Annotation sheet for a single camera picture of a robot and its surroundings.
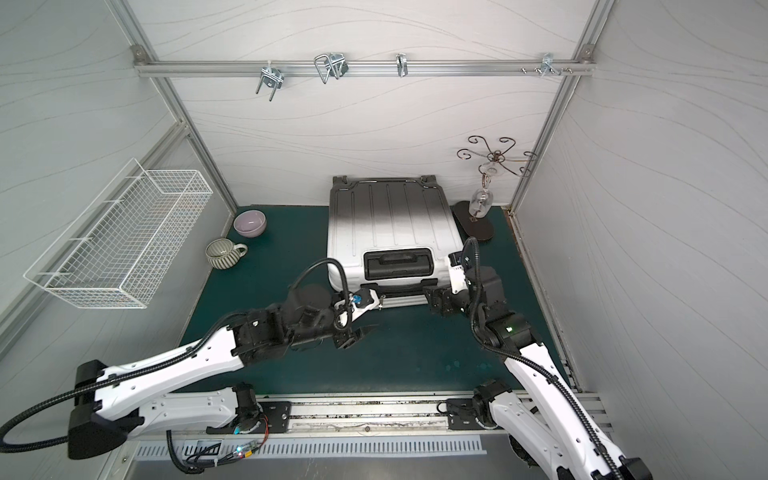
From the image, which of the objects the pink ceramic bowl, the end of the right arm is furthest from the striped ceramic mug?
the end of the right arm

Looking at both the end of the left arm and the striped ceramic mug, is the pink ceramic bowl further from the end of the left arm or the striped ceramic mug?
the end of the left arm

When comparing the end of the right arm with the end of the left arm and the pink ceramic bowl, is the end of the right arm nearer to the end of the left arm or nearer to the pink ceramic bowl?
the end of the left arm

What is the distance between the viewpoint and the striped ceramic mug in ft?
3.28

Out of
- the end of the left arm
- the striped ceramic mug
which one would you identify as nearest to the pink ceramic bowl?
the striped ceramic mug

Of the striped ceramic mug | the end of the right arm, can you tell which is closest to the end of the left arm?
the end of the right arm

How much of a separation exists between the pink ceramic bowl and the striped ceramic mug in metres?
0.08

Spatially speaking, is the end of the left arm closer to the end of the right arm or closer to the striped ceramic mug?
the end of the right arm

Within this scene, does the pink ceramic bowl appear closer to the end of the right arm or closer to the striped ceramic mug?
the striped ceramic mug

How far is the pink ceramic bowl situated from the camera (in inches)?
43.7
